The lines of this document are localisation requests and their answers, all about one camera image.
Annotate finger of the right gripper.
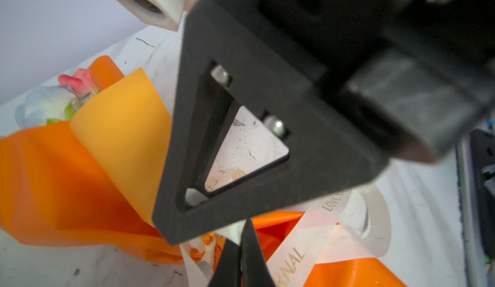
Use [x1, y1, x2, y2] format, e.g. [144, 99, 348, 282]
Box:
[152, 0, 388, 244]

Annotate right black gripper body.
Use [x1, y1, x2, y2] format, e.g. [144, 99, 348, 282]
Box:
[213, 0, 494, 163]

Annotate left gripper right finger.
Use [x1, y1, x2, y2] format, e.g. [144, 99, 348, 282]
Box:
[241, 219, 275, 287]

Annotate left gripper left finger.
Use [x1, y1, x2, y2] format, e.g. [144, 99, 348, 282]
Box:
[208, 239, 242, 287]

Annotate white string ribbon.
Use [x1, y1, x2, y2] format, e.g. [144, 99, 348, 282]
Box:
[179, 183, 391, 286]

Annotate orange wrapping paper sheet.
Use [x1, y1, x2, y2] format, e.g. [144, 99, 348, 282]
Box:
[0, 54, 407, 287]

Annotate white fake rose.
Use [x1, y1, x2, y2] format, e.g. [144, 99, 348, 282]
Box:
[15, 85, 85, 129]

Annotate pink fake rose spray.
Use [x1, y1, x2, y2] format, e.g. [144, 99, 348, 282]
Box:
[57, 69, 100, 97]

